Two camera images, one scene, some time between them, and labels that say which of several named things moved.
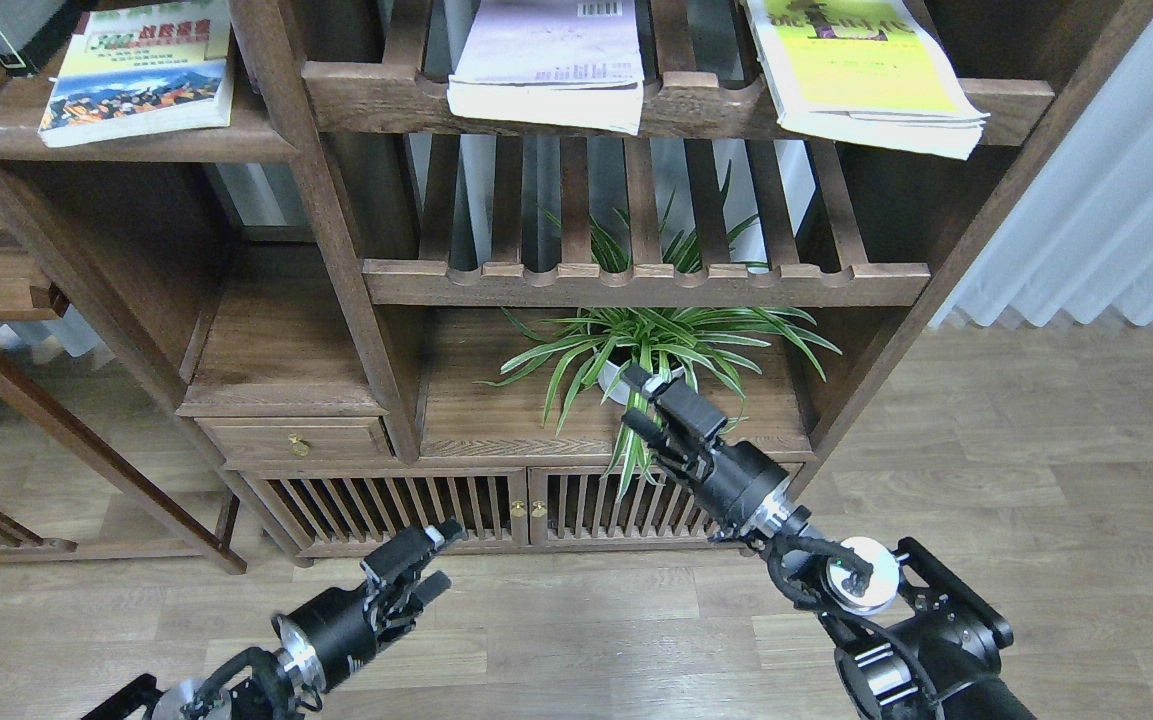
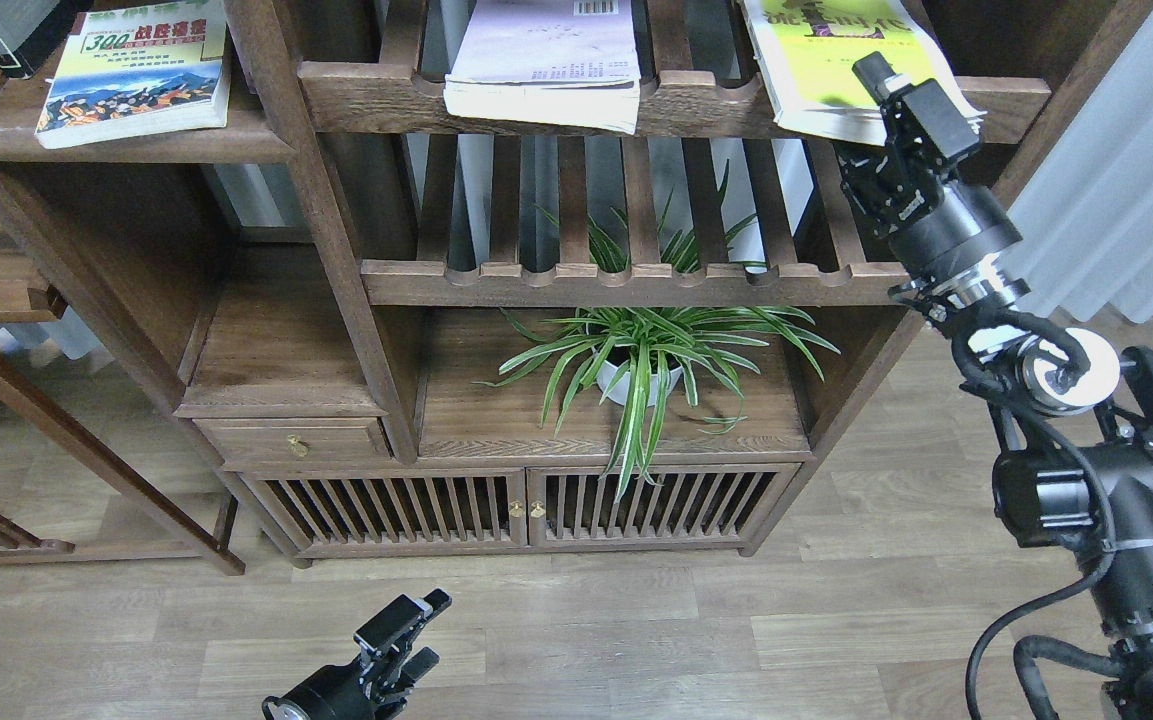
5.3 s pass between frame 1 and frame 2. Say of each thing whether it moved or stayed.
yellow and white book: stayed
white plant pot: stayed
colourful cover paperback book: stayed
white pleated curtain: stayed
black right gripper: moved
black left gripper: moved
